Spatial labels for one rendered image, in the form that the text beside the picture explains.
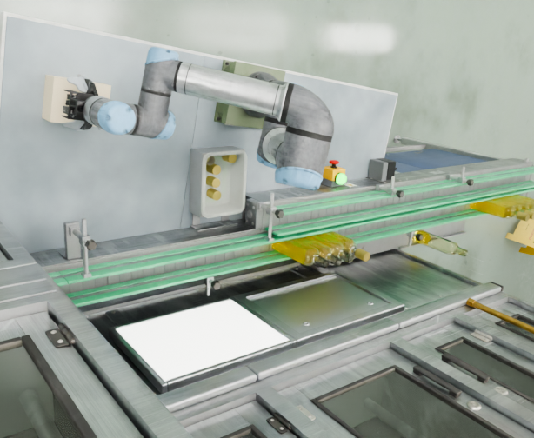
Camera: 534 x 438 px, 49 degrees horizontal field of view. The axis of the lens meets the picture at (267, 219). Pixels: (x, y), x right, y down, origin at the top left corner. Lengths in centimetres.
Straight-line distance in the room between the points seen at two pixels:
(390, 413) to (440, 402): 15
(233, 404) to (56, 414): 70
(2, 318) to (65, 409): 31
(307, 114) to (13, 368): 83
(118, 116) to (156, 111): 11
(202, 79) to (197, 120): 55
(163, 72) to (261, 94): 24
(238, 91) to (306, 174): 26
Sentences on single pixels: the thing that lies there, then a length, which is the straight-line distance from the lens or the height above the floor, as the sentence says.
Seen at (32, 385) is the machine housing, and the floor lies 166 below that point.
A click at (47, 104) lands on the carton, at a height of 79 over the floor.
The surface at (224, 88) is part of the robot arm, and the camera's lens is 142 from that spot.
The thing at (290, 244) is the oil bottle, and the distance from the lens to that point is 202.
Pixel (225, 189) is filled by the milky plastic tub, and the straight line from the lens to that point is 206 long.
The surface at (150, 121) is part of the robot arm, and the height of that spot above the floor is 114.
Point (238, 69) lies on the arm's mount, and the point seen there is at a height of 83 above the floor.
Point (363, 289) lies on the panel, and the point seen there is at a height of 116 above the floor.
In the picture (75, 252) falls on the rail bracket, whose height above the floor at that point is 86.
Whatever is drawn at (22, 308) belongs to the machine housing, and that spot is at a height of 143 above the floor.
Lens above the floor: 243
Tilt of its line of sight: 49 degrees down
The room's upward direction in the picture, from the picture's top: 115 degrees clockwise
